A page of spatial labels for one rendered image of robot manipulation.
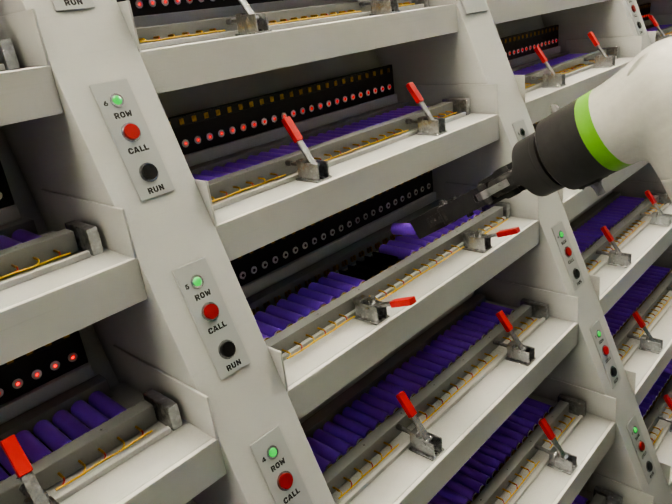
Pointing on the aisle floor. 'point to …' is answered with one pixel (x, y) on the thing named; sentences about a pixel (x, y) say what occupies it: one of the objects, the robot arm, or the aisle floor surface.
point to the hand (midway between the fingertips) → (437, 218)
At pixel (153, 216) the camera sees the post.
